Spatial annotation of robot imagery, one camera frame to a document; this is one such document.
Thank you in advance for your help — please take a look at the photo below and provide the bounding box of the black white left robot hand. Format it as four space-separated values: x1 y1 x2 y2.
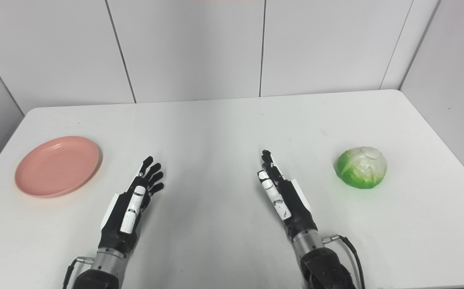
98 156 165 255

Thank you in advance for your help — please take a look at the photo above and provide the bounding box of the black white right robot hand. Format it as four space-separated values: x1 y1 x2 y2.
257 150 319 241

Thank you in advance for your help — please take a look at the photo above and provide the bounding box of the green white cabbage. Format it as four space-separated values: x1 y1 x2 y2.
335 146 388 189

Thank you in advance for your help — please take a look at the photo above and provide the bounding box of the pink round plate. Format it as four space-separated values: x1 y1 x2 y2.
14 136 101 198

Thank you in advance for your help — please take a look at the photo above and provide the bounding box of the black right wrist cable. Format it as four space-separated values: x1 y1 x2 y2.
322 235 366 289

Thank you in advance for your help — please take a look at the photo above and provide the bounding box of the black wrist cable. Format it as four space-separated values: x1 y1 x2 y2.
63 257 94 289
322 235 366 289

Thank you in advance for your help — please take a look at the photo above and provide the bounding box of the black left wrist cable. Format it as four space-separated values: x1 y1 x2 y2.
63 257 94 289

